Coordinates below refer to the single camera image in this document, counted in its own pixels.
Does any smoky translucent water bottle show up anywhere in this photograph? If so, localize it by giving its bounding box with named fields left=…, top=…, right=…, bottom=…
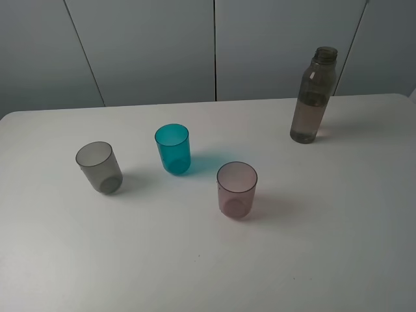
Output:
left=290, top=46, right=338, bottom=144

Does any grey translucent plastic cup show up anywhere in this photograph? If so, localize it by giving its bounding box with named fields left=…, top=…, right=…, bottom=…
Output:
left=75, top=141, right=123, bottom=194

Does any pink translucent plastic cup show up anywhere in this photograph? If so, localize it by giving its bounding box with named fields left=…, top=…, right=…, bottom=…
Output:
left=216, top=161, right=258, bottom=219

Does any teal translucent plastic cup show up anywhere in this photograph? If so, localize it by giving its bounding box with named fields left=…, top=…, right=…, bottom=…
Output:
left=155, top=123, right=191, bottom=176

